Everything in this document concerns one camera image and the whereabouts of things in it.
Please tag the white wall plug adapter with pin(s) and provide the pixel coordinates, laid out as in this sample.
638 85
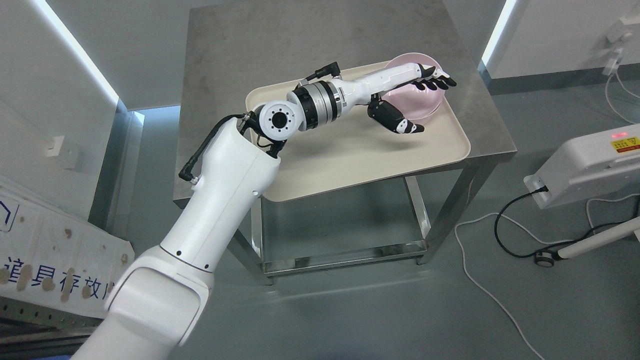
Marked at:
623 30

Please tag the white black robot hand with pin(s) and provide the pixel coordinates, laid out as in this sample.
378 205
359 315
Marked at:
374 89

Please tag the stainless steel table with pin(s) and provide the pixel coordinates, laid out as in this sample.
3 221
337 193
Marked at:
233 48

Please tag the white sign board with text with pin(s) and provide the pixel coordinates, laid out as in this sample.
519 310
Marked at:
55 259

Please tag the beige plastic tray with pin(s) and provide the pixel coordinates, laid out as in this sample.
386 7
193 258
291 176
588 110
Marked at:
355 149

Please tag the white wall socket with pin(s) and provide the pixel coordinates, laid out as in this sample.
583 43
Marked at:
56 147

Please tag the pink bowl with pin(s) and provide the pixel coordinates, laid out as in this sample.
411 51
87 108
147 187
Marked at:
415 104

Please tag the metal shelf rack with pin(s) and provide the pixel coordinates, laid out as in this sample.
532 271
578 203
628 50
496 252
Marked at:
30 331

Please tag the white leg with caster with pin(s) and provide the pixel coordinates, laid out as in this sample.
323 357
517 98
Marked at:
547 258

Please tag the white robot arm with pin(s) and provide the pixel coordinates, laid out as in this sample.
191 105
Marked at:
157 303

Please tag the white machine with warning label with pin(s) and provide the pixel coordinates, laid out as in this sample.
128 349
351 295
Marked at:
588 166

